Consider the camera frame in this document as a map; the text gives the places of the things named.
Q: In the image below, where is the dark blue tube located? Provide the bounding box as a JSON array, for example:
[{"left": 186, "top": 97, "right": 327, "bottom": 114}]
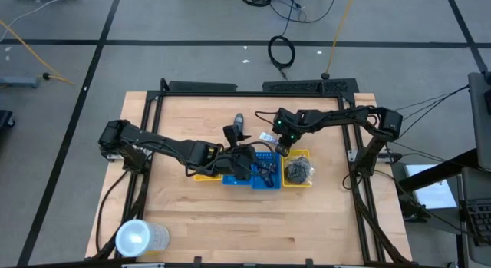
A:
[{"left": 256, "top": 162, "right": 278, "bottom": 177}]

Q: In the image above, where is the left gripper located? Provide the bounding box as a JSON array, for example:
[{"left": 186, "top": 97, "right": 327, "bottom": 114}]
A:
[{"left": 218, "top": 132, "right": 257, "bottom": 180}]

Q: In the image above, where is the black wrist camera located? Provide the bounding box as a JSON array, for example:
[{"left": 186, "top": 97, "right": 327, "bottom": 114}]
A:
[
  {"left": 272, "top": 108, "right": 299, "bottom": 127},
  {"left": 223, "top": 124, "right": 243, "bottom": 147}
]

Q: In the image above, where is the black floor object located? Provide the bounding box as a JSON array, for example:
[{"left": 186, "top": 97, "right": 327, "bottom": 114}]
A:
[{"left": 0, "top": 109, "right": 16, "bottom": 131}]

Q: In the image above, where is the white sheet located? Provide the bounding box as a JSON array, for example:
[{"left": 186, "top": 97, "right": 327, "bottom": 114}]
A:
[{"left": 404, "top": 163, "right": 460, "bottom": 210}]

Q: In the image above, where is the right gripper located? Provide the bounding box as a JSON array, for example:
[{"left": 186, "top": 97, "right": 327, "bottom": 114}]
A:
[{"left": 275, "top": 124, "right": 305, "bottom": 158}]

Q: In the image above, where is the yellow plastic basket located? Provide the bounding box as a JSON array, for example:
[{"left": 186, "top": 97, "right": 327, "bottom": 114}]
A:
[
  {"left": 193, "top": 174, "right": 224, "bottom": 183},
  {"left": 282, "top": 148, "right": 312, "bottom": 188}
]

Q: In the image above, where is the clear plastic cup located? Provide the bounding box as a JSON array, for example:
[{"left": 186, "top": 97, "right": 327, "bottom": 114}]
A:
[{"left": 114, "top": 218, "right": 171, "bottom": 258}]

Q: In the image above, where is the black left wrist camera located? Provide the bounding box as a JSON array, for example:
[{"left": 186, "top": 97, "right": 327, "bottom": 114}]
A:
[{"left": 223, "top": 124, "right": 243, "bottom": 147}]

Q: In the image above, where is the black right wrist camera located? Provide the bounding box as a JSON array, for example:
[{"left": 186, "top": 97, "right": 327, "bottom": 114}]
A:
[{"left": 272, "top": 108, "right": 299, "bottom": 127}]

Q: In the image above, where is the laptop keyboard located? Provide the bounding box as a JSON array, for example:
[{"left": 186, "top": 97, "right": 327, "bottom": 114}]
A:
[{"left": 460, "top": 166, "right": 491, "bottom": 266}]

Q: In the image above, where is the black stand beam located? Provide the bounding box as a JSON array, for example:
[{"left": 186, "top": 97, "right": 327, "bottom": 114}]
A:
[{"left": 397, "top": 147, "right": 480, "bottom": 223}]

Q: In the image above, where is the black flat box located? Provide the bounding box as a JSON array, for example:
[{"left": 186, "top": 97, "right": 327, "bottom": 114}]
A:
[{"left": 167, "top": 81, "right": 238, "bottom": 93}]

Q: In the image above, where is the black coiled cable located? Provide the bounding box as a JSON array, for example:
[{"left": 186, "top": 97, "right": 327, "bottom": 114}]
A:
[{"left": 267, "top": 35, "right": 297, "bottom": 80}]

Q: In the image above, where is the yellow cable with plug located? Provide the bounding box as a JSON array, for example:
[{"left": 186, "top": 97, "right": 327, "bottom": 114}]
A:
[
  {"left": 321, "top": 0, "right": 357, "bottom": 80},
  {"left": 0, "top": 20, "right": 74, "bottom": 85}
]

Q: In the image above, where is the black vented box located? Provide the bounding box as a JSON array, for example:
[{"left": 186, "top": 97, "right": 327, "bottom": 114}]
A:
[{"left": 262, "top": 78, "right": 360, "bottom": 95}]

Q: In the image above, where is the clear white sachet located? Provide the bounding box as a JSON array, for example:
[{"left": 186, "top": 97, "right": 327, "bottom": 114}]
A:
[{"left": 259, "top": 131, "right": 278, "bottom": 145}]

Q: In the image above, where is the bagged black shower puff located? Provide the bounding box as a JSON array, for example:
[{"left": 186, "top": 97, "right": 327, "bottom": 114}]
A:
[{"left": 285, "top": 155, "right": 316, "bottom": 184}]

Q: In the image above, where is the grey floor base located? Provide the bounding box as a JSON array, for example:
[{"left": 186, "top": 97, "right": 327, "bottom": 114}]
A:
[{"left": 0, "top": 76, "right": 41, "bottom": 89}]

